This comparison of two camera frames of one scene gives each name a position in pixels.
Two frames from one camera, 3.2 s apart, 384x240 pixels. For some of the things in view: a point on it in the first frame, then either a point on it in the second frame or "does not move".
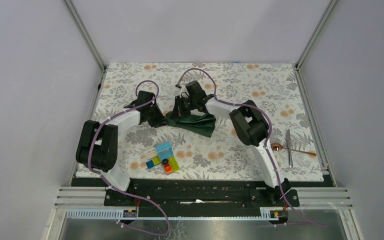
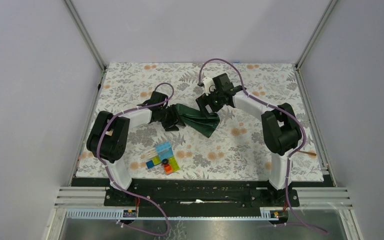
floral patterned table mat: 220,121 does not move
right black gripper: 178,110 to 204,100
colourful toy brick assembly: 162,154 does not move
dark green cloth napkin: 204,124 does not move
